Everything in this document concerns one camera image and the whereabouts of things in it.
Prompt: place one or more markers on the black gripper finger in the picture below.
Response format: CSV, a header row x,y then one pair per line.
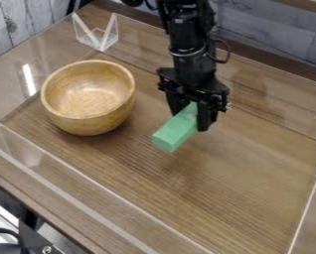
x,y
207,115
178,102

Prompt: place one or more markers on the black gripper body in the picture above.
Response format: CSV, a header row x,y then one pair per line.
x,y
192,78

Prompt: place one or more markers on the green rectangular block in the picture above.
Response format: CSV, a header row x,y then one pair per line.
x,y
178,130

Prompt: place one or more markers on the wooden bowl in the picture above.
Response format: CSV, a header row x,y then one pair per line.
x,y
89,96

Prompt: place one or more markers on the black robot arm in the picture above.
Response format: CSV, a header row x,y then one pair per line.
x,y
188,21

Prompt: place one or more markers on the clear acrylic corner bracket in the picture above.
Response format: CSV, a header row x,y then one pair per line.
x,y
97,38

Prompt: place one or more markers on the black metal bracket with bolt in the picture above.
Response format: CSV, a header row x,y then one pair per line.
x,y
34,243

